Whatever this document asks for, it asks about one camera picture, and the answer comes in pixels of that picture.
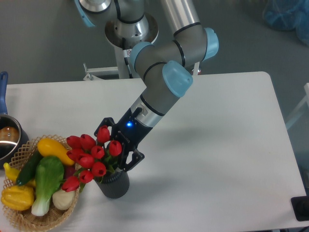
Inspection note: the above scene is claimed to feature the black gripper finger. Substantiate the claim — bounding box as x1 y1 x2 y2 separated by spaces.
94 117 114 143
118 149 145 172

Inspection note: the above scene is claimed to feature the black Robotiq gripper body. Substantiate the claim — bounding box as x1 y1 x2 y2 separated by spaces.
112 107 152 154

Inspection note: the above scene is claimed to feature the red tulip bouquet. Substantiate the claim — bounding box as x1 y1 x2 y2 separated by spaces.
61 125 123 192

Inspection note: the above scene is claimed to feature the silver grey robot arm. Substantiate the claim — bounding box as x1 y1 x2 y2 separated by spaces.
75 0 219 172

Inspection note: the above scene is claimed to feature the dark grey ribbed vase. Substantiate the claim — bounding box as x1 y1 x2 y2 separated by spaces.
95 170 130 199

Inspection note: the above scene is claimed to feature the yellow squash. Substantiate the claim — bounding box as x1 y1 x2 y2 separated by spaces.
37 138 75 166

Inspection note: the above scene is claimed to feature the green bok choy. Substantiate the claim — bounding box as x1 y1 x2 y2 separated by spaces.
31 156 64 217

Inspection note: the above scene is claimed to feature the white garlic bulb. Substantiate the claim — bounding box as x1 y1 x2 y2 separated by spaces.
52 189 75 210

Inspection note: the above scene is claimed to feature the dark green cucumber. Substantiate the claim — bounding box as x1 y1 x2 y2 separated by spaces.
16 150 43 186

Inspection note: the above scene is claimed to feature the yellow bell pepper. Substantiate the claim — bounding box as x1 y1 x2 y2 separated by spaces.
1 185 34 211

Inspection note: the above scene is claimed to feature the woven wicker basket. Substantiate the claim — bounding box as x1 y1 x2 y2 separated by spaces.
2 135 79 232

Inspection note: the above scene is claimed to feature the black device at table edge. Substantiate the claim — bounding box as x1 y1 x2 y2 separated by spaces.
291 196 309 221

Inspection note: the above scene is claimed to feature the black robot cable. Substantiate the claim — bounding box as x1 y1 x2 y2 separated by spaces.
121 37 133 79

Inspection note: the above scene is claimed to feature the blue handled saucepan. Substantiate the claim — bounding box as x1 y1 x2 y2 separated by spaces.
0 71 28 170

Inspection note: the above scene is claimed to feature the white frame at right edge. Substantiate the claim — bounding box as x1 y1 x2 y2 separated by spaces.
285 83 309 130

